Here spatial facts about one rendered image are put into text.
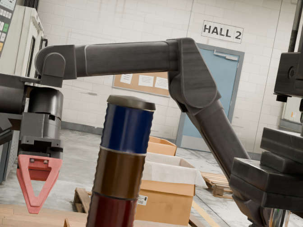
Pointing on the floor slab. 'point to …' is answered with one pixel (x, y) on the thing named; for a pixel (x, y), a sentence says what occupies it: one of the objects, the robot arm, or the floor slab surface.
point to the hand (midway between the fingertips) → (34, 205)
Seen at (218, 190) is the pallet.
